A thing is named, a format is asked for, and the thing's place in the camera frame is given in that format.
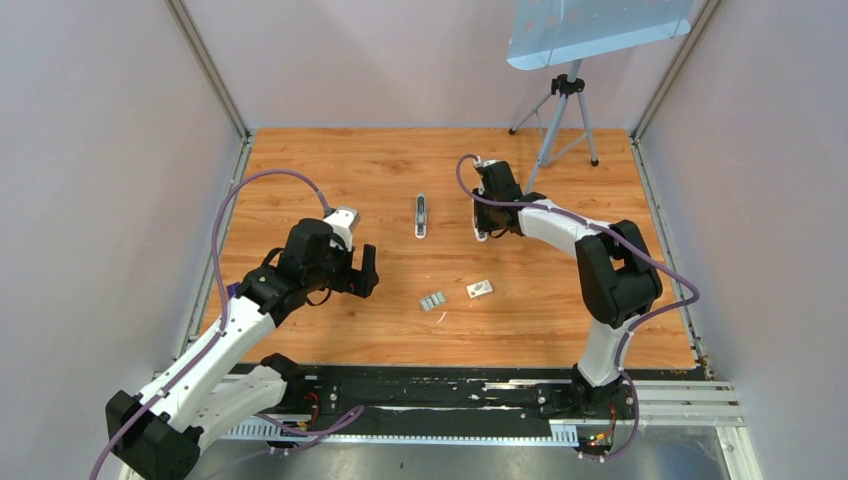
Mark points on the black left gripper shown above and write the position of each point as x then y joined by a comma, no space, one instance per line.
354,273

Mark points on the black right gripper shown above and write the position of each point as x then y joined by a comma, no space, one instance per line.
483,216

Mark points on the white staple box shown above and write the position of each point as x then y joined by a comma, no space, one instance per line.
479,289

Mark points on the grey staple strips tray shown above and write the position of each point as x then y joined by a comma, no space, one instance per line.
432,301

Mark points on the grey white stapler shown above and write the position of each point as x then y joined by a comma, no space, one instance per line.
421,216

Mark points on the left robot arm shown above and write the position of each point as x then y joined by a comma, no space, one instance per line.
161,431

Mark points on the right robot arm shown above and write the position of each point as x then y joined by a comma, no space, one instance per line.
618,280

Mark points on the silver tripod stand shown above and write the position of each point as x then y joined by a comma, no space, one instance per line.
563,88

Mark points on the light blue perforated panel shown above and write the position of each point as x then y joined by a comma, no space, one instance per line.
547,33

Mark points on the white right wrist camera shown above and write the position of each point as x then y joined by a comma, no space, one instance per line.
482,164

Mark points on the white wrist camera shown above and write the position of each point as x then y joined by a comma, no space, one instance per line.
482,164
343,221

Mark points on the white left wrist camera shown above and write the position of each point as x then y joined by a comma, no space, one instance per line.
343,221

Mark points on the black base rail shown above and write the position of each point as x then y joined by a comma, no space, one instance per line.
454,405

